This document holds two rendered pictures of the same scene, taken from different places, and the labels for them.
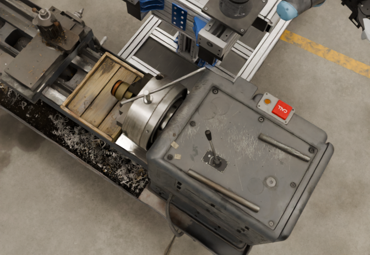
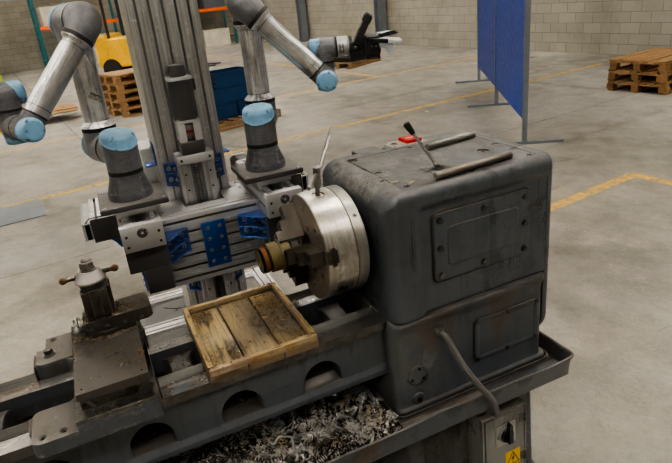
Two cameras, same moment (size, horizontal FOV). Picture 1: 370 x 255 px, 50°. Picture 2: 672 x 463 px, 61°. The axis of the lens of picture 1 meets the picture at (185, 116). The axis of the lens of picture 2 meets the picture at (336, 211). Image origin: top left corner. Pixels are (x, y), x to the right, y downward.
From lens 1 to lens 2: 1.59 m
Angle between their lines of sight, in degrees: 56
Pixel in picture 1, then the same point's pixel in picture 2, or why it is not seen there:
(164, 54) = not seen: hidden behind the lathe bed
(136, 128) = (342, 225)
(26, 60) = (98, 365)
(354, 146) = not seen: hidden behind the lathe
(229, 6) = (268, 154)
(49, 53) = (120, 339)
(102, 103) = (250, 335)
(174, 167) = (421, 185)
